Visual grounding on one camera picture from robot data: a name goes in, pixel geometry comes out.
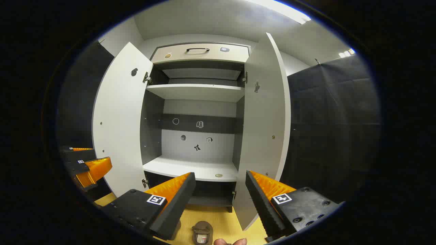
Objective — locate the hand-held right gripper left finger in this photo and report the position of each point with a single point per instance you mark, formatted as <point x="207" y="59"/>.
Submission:
<point x="177" y="207"/>

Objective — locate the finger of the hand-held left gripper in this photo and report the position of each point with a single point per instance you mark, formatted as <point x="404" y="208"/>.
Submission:
<point x="81" y="149"/>
<point x="98" y="168"/>

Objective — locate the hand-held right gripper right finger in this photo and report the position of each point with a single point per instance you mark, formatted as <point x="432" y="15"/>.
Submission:
<point x="260" y="204"/>

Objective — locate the brown fuzzy shoe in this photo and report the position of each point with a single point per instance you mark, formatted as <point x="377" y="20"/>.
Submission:
<point x="202" y="229"/>

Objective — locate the white shoe cabinet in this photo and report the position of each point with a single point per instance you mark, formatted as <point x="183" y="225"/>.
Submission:
<point x="190" y="166"/>

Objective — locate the white cabinet drawer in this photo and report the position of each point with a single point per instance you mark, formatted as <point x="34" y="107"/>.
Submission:
<point x="177" y="54"/>

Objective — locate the black backdrop cloth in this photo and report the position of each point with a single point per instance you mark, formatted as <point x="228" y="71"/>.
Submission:
<point x="333" y="129"/>
<point x="78" y="102"/>

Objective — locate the small ceiling light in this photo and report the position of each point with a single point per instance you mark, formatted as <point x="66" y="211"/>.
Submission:
<point x="346" y="53"/>

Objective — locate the long ceiling light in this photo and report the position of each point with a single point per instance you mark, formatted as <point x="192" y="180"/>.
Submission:
<point x="282" y="8"/>

